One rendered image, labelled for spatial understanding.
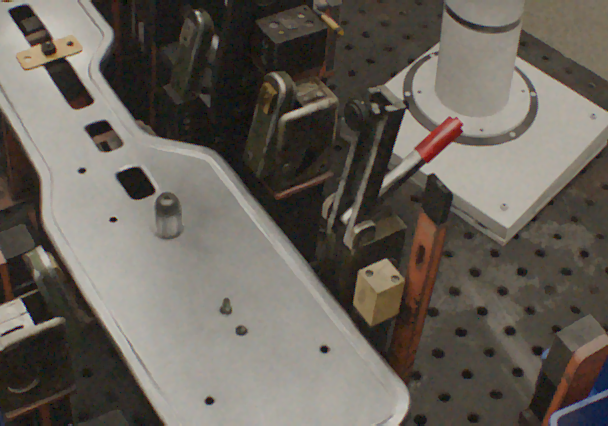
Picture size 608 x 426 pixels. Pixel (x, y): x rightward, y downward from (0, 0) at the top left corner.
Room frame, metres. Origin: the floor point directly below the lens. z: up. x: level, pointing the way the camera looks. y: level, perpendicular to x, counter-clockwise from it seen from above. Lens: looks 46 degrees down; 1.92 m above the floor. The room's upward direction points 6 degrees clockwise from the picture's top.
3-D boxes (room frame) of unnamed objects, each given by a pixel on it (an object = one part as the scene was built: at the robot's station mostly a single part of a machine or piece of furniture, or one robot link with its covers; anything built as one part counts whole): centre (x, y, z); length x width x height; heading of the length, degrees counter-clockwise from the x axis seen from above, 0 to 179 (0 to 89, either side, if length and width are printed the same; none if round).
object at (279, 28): (1.05, 0.03, 0.91); 0.07 x 0.05 x 0.42; 126
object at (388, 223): (0.82, -0.07, 0.88); 0.07 x 0.06 x 0.35; 126
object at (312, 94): (0.98, 0.01, 0.88); 0.11 x 0.09 x 0.37; 126
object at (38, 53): (1.10, 0.33, 1.01); 0.08 x 0.04 x 0.01; 126
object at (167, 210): (0.83, 0.14, 1.02); 0.03 x 0.03 x 0.07
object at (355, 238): (0.79, -0.07, 1.06); 0.03 x 0.01 x 0.03; 126
